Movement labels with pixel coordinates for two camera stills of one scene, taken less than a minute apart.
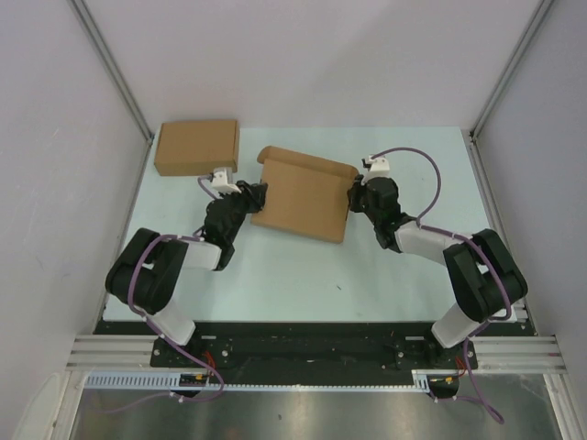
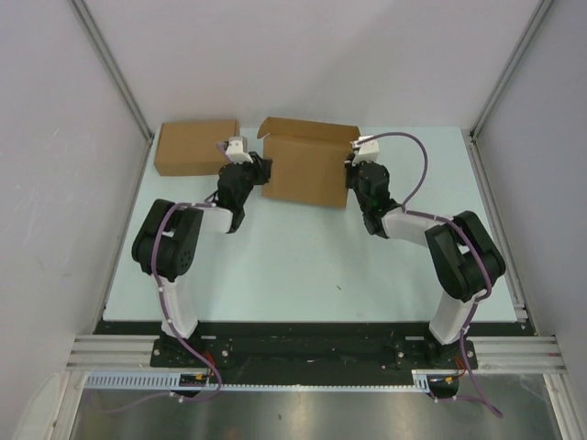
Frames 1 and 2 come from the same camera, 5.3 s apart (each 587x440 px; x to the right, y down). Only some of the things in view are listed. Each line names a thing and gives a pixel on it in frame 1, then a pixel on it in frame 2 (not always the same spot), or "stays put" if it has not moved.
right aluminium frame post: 537,23 stays put
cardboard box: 304,194 to 308,160
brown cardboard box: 197,148 stays put
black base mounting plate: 312,346 stays put
